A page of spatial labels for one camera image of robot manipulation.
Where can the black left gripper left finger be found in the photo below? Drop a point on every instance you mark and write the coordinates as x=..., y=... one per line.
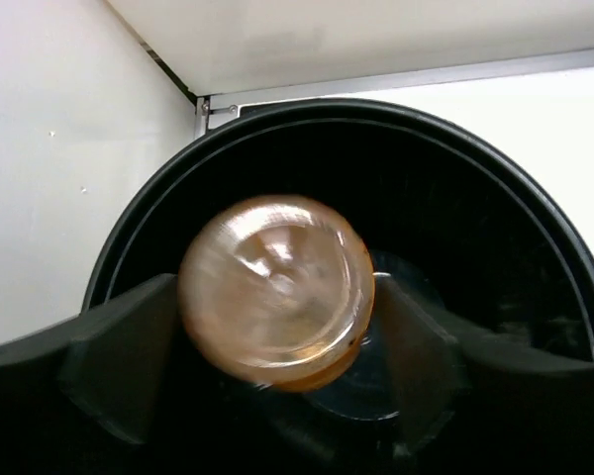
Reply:
x=79, y=397

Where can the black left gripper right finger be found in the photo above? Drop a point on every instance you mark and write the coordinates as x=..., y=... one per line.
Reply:
x=474, y=401

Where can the orange plastic bottle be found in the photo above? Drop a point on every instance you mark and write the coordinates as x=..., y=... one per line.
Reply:
x=278, y=290

